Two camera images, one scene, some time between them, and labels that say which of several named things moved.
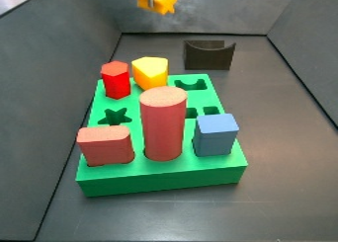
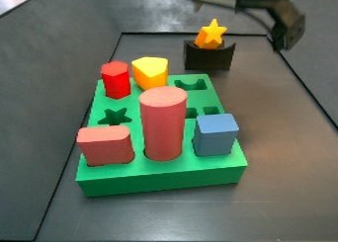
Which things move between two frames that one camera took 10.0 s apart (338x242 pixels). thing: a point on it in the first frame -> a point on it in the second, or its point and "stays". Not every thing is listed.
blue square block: [215, 134] stays
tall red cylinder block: [163, 105] stays
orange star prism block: [164, 2] -> [209, 37]
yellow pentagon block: [151, 71] stays
